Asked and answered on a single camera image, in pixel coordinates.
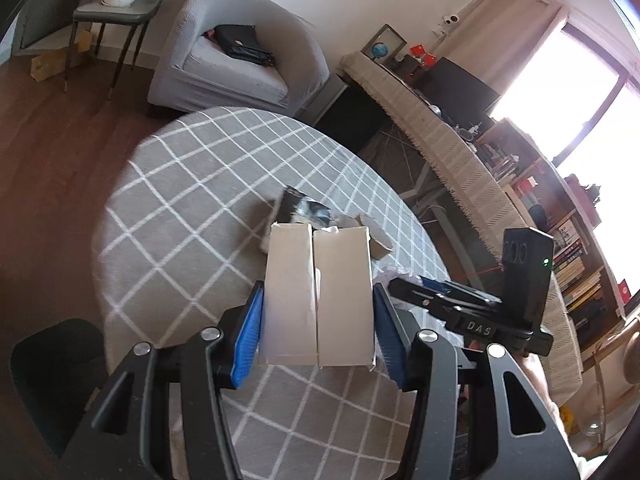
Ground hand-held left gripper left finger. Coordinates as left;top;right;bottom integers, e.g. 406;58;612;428
60;280;266;480

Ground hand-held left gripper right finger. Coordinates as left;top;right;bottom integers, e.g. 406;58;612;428
372;282;586;480

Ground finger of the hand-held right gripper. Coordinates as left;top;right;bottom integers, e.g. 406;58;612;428
388;279;453;313
419;275;502;307

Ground white tissue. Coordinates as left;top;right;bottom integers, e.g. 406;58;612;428
375;266;426;287

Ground torn brown cardboard piece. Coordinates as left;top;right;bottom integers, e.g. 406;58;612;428
345;214;395;257

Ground white cardboard box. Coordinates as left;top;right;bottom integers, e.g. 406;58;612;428
259;221;377;370

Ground black snack wrapper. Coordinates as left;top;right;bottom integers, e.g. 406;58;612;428
280;186;335;227

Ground black trash bin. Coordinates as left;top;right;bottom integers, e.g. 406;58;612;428
12;317;107;456

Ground person's right forearm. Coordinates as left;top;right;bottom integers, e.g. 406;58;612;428
520;354;573;441

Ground wooden bookshelf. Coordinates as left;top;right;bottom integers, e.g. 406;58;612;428
475;120;640;351

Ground desk with beige cloth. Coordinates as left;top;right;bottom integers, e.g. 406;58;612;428
342;52;583;406

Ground round table with checked cloth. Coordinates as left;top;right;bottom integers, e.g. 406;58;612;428
92;106;453;480

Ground black cabinet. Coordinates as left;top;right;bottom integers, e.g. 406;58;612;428
315;75;391;153

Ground black monitor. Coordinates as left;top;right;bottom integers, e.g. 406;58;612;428
415;56;502;117

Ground beige curtain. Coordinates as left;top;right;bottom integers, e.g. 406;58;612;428
440;0;568;96

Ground grey armchair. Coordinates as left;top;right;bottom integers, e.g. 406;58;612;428
147;0;330;113

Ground black bag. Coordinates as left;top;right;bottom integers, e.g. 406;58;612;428
214;25;276;67

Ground grey chair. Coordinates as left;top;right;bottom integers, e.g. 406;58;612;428
62;0;173;101

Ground grey door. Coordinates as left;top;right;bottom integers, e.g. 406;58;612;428
0;0;121;56

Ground wooden picture frame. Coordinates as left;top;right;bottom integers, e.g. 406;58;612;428
361;24;407;63

